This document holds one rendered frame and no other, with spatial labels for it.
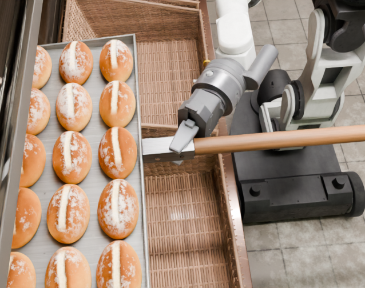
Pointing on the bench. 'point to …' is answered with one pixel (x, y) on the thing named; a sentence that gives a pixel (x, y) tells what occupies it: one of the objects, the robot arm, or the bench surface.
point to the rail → (7, 122)
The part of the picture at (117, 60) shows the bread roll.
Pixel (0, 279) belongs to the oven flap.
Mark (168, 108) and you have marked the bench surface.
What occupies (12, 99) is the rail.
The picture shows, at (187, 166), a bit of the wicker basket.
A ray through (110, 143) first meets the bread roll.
